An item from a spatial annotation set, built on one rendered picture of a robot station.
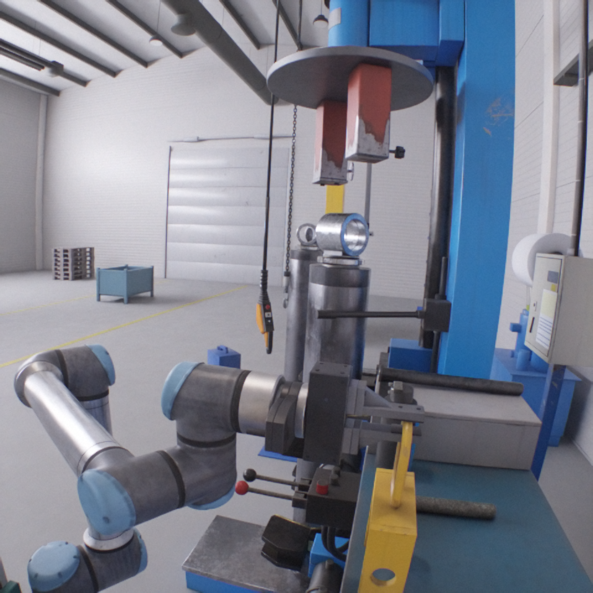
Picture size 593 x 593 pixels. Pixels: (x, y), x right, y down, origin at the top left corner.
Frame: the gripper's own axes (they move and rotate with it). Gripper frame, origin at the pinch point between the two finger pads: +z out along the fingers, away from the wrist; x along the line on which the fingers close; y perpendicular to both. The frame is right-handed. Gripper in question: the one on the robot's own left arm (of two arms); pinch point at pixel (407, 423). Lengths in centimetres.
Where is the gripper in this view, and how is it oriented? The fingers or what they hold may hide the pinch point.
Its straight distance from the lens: 56.2
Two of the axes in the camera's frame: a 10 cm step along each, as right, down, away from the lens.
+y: 2.6, -1.6, 9.5
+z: 9.7, 0.9, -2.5
